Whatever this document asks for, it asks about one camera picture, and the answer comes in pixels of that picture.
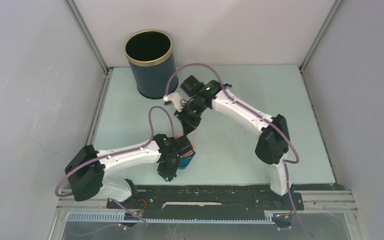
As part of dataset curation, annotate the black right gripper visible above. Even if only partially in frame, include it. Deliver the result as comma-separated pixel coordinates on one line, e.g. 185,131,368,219
175,99,209,134

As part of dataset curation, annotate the blue plastic dustpan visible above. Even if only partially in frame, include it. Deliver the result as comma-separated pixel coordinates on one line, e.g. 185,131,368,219
178,151,196,170

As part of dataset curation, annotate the pink hand brush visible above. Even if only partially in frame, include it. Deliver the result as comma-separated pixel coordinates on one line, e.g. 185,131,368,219
175,135,195,157

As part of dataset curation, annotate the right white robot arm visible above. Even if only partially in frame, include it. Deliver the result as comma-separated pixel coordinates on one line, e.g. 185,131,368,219
163,75,291,209

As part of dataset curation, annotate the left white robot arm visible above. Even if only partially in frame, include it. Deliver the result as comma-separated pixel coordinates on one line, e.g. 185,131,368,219
65,134,194,208

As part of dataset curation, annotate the dark blue round trash bin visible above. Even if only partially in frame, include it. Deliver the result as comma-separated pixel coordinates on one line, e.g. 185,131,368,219
124,30,179,100

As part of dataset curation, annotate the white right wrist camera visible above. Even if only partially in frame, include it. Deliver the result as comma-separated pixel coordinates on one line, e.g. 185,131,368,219
162,92,185,112

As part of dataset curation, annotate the grey perforated cable tray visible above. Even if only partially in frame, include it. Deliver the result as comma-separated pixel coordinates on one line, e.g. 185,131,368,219
66,211,274,225

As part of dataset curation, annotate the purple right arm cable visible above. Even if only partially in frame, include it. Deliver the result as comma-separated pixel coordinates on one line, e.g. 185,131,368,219
164,62,315,239

